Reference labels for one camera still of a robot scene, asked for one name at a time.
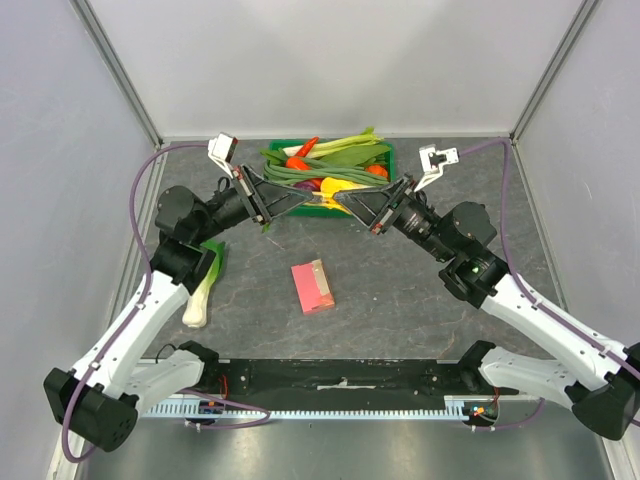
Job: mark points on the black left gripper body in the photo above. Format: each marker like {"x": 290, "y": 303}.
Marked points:
{"x": 251, "y": 194}

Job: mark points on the green plastic crate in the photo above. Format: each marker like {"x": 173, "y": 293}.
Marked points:
{"x": 314, "y": 209}

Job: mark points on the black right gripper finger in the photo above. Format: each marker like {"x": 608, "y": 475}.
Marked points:
{"x": 364, "y": 213}
{"x": 368, "y": 196}

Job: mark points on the green white bok choy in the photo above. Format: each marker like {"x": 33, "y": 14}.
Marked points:
{"x": 195, "y": 314}

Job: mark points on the orange pumpkin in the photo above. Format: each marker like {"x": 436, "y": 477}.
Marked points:
{"x": 378, "y": 170}

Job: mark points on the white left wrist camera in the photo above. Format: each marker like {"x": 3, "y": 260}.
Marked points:
{"x": 220, "y": 150}

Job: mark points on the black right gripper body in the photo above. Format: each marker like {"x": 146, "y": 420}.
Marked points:
{"x": 391, "y": 204}

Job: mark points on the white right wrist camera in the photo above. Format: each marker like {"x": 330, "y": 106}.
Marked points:
{"x": 433, "y": 162}

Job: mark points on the green long beans bundle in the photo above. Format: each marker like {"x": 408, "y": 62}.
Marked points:
{"x": 290, "y": 176}

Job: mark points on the pale green celery stalk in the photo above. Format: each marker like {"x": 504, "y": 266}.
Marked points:
{"x": 321, "y": 149}

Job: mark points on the purple onion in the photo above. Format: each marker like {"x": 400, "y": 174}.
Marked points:
{"x": 308, "y": 185}

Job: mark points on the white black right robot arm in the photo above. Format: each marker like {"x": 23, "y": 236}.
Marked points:
{"x": 593, "y": 376}

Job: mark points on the yellow napa cabbage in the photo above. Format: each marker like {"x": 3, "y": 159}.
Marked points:
{"x": 330, "y": 186}

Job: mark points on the red chili pepper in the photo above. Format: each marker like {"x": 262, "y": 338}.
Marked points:
{"x": 307, "y": 147}

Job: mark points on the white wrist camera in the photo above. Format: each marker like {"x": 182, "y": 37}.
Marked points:
{"x": 220, "y": 150}
{"x": 433, "y": 162}

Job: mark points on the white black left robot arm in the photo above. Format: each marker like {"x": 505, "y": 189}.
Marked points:
{"x": 102, "y": 395}

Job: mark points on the large green leaf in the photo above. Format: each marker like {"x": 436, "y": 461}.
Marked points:
{"x": 355, "y": 155}

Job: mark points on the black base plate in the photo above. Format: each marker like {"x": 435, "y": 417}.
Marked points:
{"x": 252, "y": 376}

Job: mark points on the pink express box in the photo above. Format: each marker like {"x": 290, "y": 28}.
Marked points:
{"x": 312, "y": 287}

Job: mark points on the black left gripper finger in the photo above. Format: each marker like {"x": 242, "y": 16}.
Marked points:
{"x": 280, "y": 203}
{"x": 269, "y": 190}

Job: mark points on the slotted cable duct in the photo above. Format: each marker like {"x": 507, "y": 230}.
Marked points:
{"x": 192, "y": 408}

